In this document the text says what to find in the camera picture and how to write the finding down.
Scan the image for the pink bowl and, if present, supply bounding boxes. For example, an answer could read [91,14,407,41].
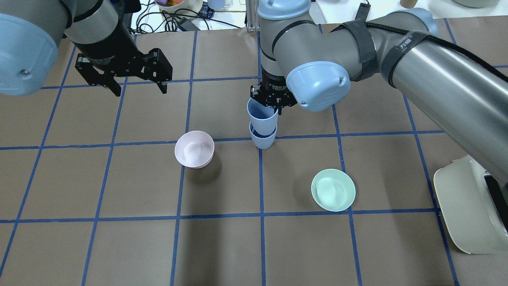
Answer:
[174,130,215,169]

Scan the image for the light blue cup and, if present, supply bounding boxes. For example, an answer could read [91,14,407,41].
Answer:
[246,98,278,136]

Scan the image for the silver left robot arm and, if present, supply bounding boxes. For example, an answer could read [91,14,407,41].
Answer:
[0,0,173,97]

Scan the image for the aluminium frame post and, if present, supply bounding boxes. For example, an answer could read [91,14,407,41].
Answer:
[245,0,260,33]

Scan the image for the cream tray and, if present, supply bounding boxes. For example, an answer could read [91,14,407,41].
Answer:
[433,155,508,255]

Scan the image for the bowl with foam blocks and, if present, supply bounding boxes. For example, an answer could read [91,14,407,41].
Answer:
[155,0,203,15]

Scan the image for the darker blue cup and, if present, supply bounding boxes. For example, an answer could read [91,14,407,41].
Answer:
[249,123,278,150]

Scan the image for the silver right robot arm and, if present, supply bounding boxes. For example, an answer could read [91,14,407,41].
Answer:
[251,0,508,186]

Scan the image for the mint green bowl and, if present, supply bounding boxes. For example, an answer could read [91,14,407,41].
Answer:
[311,169,357,212]

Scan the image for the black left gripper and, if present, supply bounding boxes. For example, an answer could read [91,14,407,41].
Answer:
[75,24,173,97]

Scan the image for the black power adapter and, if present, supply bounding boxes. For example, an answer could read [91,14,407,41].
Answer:
[354,1,371,22]

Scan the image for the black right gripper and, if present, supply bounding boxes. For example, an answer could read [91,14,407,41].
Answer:
[250,71,297,116]

